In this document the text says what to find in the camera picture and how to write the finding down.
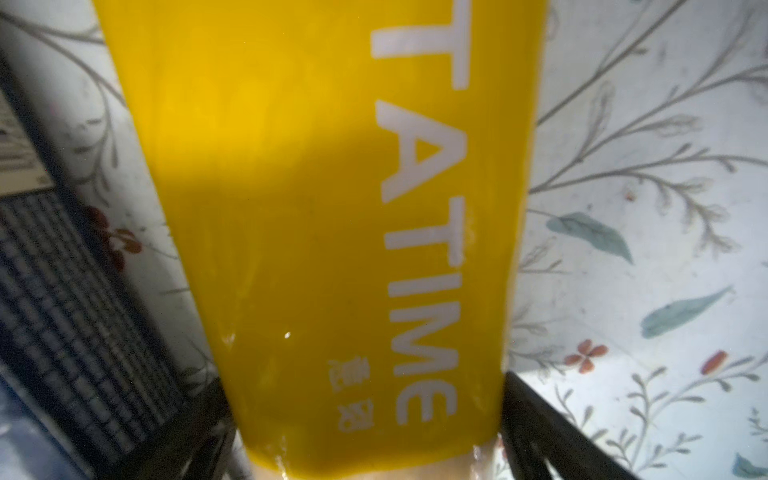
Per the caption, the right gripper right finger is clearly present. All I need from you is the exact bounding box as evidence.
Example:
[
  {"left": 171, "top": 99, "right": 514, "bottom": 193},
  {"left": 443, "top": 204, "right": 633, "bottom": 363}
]
[{"left": 500, "top": 372, "right": 636, "bottom": 480}]

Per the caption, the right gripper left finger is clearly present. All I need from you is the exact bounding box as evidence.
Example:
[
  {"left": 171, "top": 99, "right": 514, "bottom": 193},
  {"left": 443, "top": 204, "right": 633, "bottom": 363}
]
[{"left": 116, "top": 380, "right": 236, "bottom": 480}]

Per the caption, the blue Barilla spaghetti box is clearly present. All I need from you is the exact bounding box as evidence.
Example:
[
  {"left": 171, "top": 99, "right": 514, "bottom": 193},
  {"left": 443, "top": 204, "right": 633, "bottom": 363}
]
[{"left": 0, "top": 89, "right": 187, "bottom": 480}]

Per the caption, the yellow Pasta Time bag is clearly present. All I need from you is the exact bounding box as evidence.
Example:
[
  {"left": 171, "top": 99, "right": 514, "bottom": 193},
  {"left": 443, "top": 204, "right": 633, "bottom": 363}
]
[{"left": 95, "top": 1, "right": 548, "bottom": 479}]

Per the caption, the floral table mat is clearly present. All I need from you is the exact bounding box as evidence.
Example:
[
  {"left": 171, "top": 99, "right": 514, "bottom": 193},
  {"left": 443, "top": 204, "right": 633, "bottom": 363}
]
[{"left": 0, "top": 0, "right": 768, "bottom": 480}]

